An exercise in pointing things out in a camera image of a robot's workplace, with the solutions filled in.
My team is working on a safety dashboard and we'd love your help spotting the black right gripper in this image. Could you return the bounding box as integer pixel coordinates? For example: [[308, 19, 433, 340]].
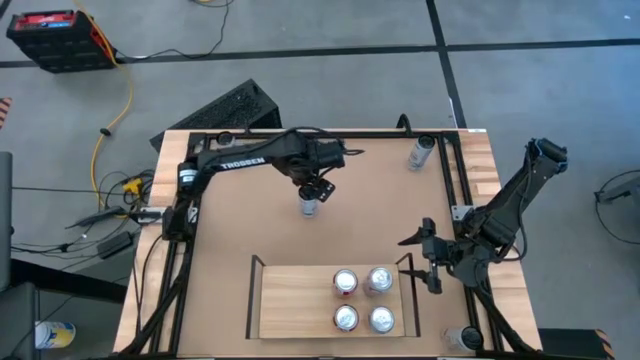
[[398, 217, 464, 296]]

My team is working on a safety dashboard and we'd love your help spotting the silver diet cola can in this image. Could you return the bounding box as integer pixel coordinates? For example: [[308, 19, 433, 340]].
[[368, 305, 396, 335], [364, 266, 395, 297]]

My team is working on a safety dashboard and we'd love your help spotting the red cola can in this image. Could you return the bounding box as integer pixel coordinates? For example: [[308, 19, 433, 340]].
[[333, 304, 360, 333], [332, 268, 359, 299]]

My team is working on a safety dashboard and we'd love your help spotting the tan hardboard table mat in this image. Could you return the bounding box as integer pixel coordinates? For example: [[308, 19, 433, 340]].
[[177, 135, 474, 359]]

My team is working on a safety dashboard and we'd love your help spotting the black perforated box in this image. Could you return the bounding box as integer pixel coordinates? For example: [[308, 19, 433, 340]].
[[149, 78, 284, 151]]

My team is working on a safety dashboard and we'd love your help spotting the wooden tray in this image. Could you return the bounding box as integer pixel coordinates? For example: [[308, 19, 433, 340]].
[[244, 252, 421, 341]]

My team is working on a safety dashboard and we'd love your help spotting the black box with hazard stripes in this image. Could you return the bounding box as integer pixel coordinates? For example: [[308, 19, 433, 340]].
[[538, 327, 617, 360]]

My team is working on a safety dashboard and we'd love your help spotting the black power adapter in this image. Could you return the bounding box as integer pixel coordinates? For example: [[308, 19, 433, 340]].
[[97, 230, 135, 260]]

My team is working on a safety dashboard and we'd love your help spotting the dark grey power strip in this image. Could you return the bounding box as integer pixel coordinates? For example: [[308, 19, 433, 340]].
[[66, 205, 127, 230]]

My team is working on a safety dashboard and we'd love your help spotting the black and red tool case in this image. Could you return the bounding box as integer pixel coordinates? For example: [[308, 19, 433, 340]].
[[5, 8, 119, 75]]

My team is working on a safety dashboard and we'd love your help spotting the white and yellow can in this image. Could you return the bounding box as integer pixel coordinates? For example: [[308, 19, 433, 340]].
[[34, 319, 77, 350]]

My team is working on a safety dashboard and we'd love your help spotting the grey cabinet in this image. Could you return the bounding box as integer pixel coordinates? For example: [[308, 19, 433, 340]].
[[0, 152, 14, 294]]

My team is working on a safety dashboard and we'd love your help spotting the orange black striped object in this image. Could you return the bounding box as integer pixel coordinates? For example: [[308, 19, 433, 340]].
[[0, 97, 14, 132]]

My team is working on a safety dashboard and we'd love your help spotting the black aluminium table frame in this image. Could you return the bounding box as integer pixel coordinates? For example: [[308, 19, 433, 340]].
[[119, 128, 539, 360]]

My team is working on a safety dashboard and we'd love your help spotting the black floor cable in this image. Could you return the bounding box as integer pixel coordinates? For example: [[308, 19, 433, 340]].
[[115, 0, 236, 64]]

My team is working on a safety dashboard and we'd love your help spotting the yellow extension cable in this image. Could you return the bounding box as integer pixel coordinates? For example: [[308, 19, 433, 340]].
[[73, 0, 146, 209]]

